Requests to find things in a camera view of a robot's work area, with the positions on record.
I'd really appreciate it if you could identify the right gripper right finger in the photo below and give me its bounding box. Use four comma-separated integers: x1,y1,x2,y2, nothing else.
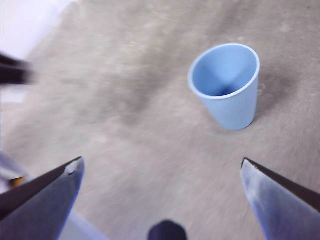
240,157,320,240

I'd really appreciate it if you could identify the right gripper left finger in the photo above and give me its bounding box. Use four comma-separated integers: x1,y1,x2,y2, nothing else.
0,156,86,240

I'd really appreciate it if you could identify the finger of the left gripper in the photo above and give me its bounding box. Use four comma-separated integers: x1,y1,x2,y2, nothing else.
0,53,31,70
0,68,35,85

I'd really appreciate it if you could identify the blue ribbed plastic cup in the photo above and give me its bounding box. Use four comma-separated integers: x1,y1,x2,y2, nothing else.
187,43,261,131

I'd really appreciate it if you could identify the black rounded object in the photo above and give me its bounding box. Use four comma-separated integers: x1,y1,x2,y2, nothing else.
148,219,187,240

